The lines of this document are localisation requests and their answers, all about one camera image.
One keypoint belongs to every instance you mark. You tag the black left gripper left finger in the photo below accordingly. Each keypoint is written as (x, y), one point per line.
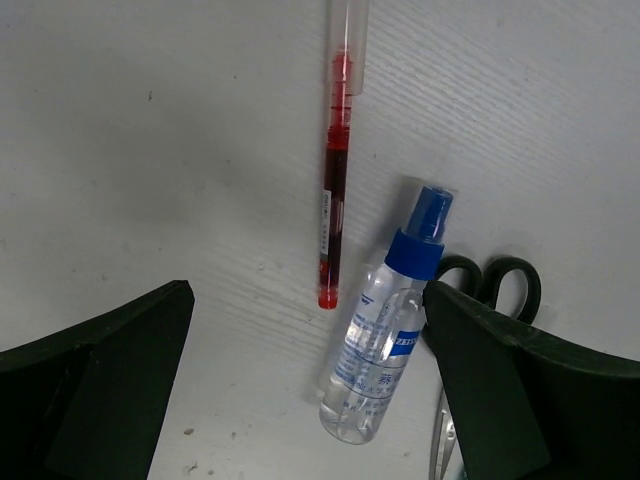
(89, 401)

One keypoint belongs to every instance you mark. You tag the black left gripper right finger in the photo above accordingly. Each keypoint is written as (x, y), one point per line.
(527, 404)

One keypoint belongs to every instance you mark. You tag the black handled scissors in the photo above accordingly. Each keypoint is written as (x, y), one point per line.
(484, 287)

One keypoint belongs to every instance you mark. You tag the blue spray bottle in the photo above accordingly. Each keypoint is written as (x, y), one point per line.
(385, 324)

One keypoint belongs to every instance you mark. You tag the red pen with white cap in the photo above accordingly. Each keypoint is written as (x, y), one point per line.
(346, 52)

